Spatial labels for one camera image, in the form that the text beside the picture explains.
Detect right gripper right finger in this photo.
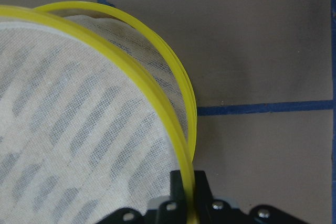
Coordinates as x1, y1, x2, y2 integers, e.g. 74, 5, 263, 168
194, 170, 306, 224

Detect yellow steamer basket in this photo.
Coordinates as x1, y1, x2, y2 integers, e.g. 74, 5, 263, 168
1, 1, 198, 223

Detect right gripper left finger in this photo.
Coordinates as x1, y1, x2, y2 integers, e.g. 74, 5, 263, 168
98, 170, 187, 223

